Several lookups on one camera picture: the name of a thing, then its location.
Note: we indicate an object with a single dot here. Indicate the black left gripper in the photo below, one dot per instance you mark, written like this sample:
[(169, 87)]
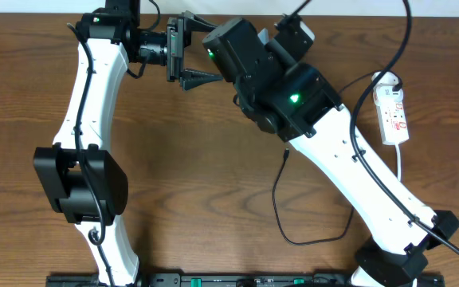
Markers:
[(172, 49)]

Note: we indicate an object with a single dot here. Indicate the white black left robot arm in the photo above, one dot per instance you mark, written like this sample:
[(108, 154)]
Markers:
[(80, 177)]

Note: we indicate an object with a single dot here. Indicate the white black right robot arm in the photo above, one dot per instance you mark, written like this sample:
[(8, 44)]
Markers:
[(289, 98)]

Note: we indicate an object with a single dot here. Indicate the white USB charger plug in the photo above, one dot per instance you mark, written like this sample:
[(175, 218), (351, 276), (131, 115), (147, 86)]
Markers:
[(389, 79)]

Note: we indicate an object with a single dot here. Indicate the white power strip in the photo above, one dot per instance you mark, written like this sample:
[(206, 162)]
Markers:
[(391, 115)]

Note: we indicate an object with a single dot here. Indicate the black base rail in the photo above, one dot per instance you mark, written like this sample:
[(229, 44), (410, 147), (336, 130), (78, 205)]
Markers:
[(177, 280)]

